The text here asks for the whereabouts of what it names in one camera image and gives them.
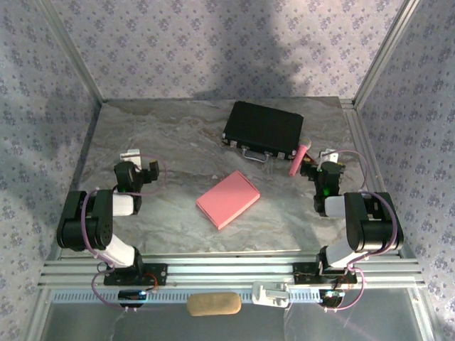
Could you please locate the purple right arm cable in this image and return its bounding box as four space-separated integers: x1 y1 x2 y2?
319 148 401 313

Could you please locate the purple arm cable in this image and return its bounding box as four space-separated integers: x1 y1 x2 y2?
319 148 401 313
80 154 168 313

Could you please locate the aluminium mounting rail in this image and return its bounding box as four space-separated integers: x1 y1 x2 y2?
37 252 427 289

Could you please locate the tan sponge block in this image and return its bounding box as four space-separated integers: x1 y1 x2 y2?
186 291 242 317

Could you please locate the pink paper box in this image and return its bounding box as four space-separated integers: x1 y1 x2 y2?
195 170 261 231

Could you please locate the small circuit board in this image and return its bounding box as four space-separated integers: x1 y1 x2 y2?
318 289 346 307
118 289 147 308

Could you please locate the left small circuit board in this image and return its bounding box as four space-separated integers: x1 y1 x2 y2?
118 289 147 308

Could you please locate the aluminium side rail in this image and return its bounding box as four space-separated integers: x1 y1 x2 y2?
340 99 405 256

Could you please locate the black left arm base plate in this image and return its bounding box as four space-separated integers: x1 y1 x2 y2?
102 263 168 287

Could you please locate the aluminium frame post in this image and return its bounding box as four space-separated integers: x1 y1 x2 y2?
352 0 422 107
37 0 105 104

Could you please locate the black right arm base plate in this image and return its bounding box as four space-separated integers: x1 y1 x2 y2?
293 262 358 285

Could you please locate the black briefcase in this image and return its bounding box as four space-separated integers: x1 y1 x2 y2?
220 101 304 163

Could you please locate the white slotted cable duct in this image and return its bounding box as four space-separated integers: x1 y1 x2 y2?
51 291 417 305

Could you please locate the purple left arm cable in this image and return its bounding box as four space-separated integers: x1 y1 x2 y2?
80 154 168 313

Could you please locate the white plastic clamp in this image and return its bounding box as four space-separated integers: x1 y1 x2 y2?
251 281 289 308

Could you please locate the right small circuit board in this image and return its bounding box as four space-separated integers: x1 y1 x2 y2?
318 289 346 307

